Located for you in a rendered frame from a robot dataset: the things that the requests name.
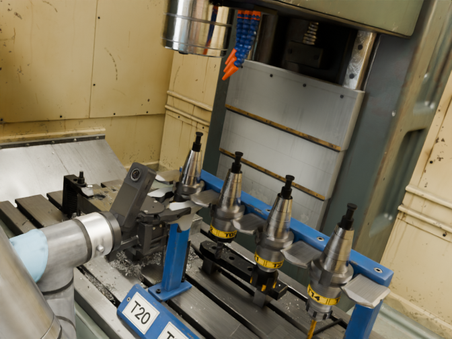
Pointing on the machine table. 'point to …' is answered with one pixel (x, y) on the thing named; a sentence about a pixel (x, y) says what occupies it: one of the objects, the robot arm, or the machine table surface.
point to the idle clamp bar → (242, 271)
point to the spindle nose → (197, 27)
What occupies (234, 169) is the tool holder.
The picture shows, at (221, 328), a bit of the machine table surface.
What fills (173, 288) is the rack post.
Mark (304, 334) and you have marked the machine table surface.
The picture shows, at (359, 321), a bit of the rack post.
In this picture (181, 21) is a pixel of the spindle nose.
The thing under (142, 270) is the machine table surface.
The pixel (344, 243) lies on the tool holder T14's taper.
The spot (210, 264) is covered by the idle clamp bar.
